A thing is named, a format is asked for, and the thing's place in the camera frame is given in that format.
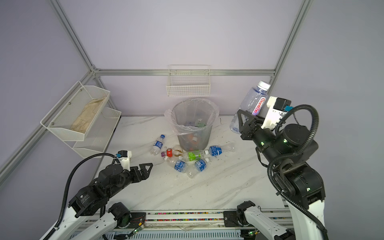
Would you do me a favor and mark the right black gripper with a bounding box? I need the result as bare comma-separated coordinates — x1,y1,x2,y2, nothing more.
233,106,282,167

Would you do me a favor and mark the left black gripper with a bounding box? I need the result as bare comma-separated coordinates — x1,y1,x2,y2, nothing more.
107,162,153,199

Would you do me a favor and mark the Ganten clear bottle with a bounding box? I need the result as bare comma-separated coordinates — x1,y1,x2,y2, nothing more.
230,81,271,134

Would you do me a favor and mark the orange label yellow-cap bottle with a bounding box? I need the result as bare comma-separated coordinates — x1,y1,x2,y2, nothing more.
188,133,200,145

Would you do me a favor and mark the green crushed plastic bottle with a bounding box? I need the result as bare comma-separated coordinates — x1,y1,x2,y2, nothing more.
195,119,206,128

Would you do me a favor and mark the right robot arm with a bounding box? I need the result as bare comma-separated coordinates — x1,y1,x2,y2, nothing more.
237,105,329,240

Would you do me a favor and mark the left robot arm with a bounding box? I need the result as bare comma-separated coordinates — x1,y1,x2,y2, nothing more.
42,151,154,240

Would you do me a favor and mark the grey mesh waste bin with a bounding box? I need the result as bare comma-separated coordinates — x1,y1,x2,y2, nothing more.
165,99,219,151

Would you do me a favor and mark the clear plastic bin liner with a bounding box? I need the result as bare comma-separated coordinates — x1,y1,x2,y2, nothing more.
164,98,220,136

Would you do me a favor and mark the small blue label bottle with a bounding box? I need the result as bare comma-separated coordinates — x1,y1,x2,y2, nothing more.
150,135,165,155

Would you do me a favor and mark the red cap small bottle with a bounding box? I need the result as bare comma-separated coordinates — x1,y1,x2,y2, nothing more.
161,145,184,158

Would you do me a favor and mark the green label clear bottle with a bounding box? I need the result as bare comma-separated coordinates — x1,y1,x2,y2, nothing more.
179,150,209,163

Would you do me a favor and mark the white lower mesh shelf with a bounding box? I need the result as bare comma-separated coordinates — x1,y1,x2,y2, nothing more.
73,107,121,158

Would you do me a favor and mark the white mesh shelf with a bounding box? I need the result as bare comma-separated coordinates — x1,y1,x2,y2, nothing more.
41,82,110,142
73,107,121,158

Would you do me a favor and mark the beige cloth in shelf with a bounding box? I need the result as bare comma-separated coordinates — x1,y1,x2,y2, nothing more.
70,97,106,134

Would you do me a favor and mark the white upper mesh shelf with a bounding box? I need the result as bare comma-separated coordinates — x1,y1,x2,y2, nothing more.
41,82,110,142

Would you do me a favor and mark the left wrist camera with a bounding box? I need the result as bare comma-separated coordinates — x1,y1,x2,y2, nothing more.
116,150,132,171

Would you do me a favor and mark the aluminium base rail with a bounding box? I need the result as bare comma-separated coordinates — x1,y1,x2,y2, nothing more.
58,208,313,240

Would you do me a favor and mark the white wire wall basket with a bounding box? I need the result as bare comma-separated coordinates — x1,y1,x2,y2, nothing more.
166,65,211,97

